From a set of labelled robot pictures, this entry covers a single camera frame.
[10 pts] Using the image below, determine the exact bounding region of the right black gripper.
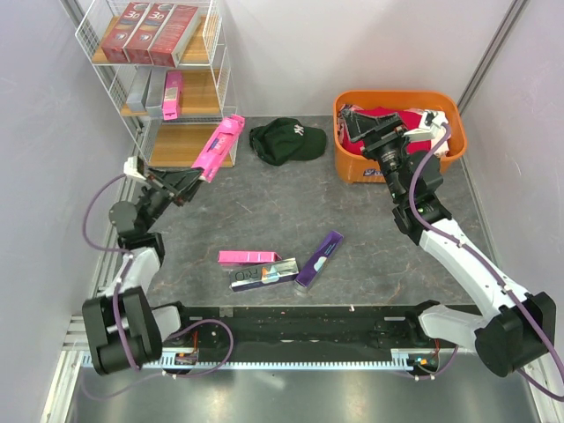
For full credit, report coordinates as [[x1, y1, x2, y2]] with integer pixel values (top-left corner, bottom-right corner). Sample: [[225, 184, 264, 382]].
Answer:
[[342, 109, 413, 202]]

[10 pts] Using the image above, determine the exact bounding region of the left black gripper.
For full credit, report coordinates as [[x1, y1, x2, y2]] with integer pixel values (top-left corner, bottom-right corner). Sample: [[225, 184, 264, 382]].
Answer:
[[137, 167, 206, 232]]

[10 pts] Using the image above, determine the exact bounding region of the pink toothpaste box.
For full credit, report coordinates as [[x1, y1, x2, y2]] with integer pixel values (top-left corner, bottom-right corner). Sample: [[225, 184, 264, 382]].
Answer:
[[218, 250, 281, 266], [162, 70, 183, 121], [191, 115, 245, 183]]

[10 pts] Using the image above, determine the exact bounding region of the red white toothpaste box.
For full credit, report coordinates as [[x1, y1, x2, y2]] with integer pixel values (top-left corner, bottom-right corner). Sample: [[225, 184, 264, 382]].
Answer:
[[149, 4, 200, 68]]

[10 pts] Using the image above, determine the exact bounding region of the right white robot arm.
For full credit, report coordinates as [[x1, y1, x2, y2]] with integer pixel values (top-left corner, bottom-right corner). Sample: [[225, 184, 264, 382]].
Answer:
[[340, 108, 563, 377]]

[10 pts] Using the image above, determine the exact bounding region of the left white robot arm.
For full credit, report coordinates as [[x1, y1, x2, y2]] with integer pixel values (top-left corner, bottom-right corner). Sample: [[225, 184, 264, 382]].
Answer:
[[82, 167, 204, 375]]

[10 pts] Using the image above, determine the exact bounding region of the patterned cloth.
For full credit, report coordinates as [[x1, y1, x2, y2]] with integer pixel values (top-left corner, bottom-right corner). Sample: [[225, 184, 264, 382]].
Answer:
[[338, 104, 362, 138]]

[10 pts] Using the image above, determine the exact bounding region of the orange plastic basket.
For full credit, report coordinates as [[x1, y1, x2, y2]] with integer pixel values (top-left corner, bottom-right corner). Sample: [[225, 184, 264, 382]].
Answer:
[[332, 90, 467, 183]]

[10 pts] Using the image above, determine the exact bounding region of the red folded cloth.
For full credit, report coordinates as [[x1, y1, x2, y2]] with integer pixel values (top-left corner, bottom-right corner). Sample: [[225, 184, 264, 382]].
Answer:
[[338, 105, 448, 155]]

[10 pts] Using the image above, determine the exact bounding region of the dark green baseball cap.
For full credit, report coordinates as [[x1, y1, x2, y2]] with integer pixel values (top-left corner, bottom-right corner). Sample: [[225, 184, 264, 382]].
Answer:
[[249, 117, 327, 167]]

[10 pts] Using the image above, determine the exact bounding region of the white pink cloth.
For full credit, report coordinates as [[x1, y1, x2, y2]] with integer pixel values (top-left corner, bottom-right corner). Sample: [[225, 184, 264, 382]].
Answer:
[[405, 108, 449, 154]]

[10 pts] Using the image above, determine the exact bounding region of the silver R&O toothpaste box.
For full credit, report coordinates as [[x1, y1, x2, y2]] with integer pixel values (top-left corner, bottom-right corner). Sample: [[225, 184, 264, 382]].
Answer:
[[229, 257, 300, 292]]

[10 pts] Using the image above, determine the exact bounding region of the purple toothpaste box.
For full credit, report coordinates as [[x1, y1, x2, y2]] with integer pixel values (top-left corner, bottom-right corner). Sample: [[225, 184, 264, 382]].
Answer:
[[294, 231, 344, 293]]

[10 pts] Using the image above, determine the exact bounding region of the white wire wooden shelf rack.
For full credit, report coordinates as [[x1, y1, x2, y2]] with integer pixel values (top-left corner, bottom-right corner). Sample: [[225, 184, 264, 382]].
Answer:
[[75, 1, 236, 169]]

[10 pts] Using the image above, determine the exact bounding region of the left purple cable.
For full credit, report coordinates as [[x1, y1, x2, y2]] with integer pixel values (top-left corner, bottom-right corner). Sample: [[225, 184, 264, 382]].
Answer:
[[78, 174, 234, 401]]

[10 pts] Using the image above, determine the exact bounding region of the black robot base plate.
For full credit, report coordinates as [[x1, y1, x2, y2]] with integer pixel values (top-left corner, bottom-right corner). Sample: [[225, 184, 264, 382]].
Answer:
[[164, 302, 449, 352]]

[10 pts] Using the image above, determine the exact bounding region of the grey cable duct rail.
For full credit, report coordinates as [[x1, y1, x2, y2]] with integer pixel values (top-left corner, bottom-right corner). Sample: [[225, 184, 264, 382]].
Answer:
[[81, 347, 440, 369]]

